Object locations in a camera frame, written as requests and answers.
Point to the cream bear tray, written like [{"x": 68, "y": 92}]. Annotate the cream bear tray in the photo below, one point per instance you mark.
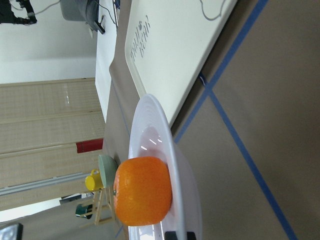
[{"x": 167, "y": 43}]

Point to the red cylinder bottle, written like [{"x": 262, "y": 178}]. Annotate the red cylinder bottle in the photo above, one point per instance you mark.
[{"x": 89, "y": 145}]

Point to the white round plate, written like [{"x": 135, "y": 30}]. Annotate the white round plate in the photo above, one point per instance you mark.
[{"x": 151, "y": 136}]

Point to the orange fruit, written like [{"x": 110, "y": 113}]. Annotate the orange fruit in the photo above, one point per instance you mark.
[{"x": 142, "y": 191}]

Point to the dark green cup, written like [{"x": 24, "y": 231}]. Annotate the dark green cup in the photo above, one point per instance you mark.
[{"x": 84, "y": 211}]

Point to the yellow cup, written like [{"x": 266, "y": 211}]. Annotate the yellow cup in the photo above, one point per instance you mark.
[{"x": 93, "y": 182}]

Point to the green bowl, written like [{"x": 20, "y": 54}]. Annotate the green bowl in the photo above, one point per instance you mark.
[{"x": 107, "y": 168}]

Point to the right gripper black right finger tip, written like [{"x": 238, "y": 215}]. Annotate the right gripper black right finger tip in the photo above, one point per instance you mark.
[{"x": 191, "y": 235}]

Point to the wooden cup rack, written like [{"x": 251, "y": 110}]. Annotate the wooden cup rack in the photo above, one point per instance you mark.
[{"x": 102, "y": 208}]

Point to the right gripper black left finger tip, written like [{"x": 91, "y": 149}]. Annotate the right gripper black left finger tip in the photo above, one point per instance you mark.
[{"x": 170, "y": 235}]

